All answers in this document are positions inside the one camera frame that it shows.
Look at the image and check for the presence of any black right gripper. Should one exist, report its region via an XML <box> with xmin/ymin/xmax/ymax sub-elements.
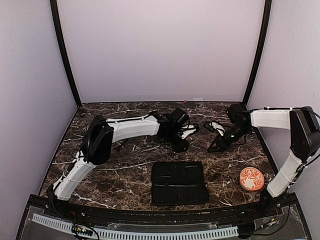
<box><xmin>208</xmin><ymin>123</ymin><xmax>251</xmax><ymax>152</ymax></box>

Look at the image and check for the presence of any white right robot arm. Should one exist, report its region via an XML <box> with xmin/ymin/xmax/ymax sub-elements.
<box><xmin>207</xmin><ymin>103</ymin><xmax>320</xmax><ymax>198</ymax></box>

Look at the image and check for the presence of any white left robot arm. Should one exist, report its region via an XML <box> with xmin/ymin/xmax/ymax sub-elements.
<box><xmin>47</xmin><ymin>108</ymin><xmax>190</xmax><ymax>218</ymax></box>

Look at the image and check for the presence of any black hair clip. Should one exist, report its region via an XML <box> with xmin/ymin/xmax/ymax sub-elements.
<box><xmin>114</xmin><ymin>139</ymin><xmax>128</xmax><ymax>152</ymax></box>

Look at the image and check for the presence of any orange patterned round dish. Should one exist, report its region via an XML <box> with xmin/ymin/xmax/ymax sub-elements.
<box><xmin>239</xmin><ymin>167</ymin><xmax>265</xmax><ymax>192</ymax></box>

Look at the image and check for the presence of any black zippered tool case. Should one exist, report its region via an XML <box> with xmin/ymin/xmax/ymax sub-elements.
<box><xmin>151</xmin><ymin>161</ymin><xmax>209</xmax><ymax>206</ymax></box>

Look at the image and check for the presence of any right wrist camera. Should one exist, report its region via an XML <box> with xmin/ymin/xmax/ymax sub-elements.
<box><xmin>203</xmin><ymin>121</ymin><xmax>226</xmax><ymax>136</ymax></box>

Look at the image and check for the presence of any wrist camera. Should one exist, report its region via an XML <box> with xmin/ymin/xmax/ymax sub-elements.
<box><xmin>203</xmin><ymin>121</ymin><xmax>226</xmax><ymax>136</ymax></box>
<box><xmin>180</xmin><ymin>123</ymin><xmax>199</xmax><ymax>139</ymax></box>

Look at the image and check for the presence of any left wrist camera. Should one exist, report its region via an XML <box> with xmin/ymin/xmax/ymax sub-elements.
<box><xmin>180</xmin><ymin>123</ymin><xmax>199</xmax><ymax>139</ymax></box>

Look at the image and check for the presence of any black front rail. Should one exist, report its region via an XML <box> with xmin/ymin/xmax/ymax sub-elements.
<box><xmin>24</xmin><ymin>193</ymin><xmax>301</xmax><ymax>227</ymax></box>

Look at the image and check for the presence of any white slotted cable duct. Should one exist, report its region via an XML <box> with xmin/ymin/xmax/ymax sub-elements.
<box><xmin>31</xmin><ymin>213</ymin><xmax>239</xmax><ymax>240</ymax></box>

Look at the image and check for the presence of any black right corner post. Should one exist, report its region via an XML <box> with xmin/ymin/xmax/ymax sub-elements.
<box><xmin>242</xmin><ymin>0</ymin><xmax>272</xmax><ymax>108</ymax></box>

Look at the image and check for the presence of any black corner post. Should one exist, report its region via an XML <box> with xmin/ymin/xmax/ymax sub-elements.
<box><xmin>49</xmin><ymin>0</ymin><xmax>82</xmax><ymax>108</ymax></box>
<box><xmin>242</xmin><ymin>0</ymin><xmax>272</xmax><ymax>108</ymax></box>

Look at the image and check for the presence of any black left corner post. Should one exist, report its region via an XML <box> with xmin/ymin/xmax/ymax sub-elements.
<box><xmin>49</xmin><ymin>0</ymin><xmax>82</xmax><ymax>108</ymax></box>

